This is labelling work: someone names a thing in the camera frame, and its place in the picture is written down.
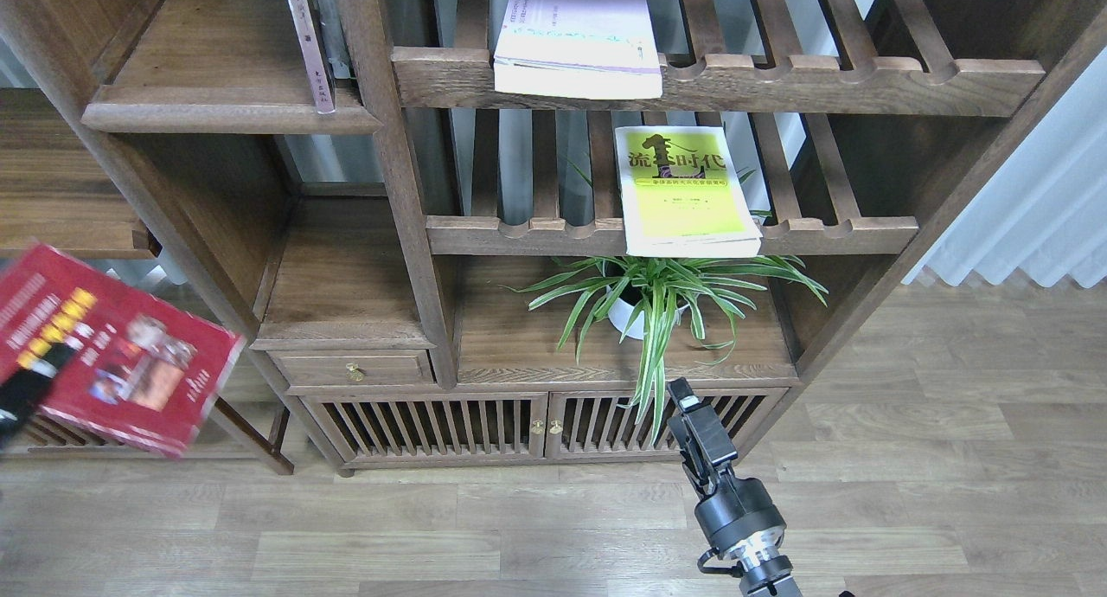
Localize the thin upright book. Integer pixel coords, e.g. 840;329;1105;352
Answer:
287;0;337;115

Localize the dark wooden slatted bench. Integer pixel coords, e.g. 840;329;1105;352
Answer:
0;337;152;459

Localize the brass drawer knob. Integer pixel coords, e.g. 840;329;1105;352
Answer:
345;362;365;384

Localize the white curtain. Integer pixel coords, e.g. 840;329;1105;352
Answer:
908;53;1106;288

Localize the green spider plant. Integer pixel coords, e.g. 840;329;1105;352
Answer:
518;254;828;440

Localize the yellow green paperback book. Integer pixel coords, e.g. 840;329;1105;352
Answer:
614;126;762;258

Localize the white lavender paperback book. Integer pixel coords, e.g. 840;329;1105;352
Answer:
493;0;662;100

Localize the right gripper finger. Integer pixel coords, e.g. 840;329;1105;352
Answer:
668;377;737;473

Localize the red paperback book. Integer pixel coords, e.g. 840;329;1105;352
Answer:
1;245;244;459

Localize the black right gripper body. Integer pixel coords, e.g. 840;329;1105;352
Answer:
681;440;786;564

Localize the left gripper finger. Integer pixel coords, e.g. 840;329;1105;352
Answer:
1;343;77;447

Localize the dark wooden bookshelf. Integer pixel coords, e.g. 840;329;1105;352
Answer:
3;0;1104;475

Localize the white plant pot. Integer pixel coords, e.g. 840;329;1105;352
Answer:
608;298;689;340

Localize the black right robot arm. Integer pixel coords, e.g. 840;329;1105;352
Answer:
668;379;800;596

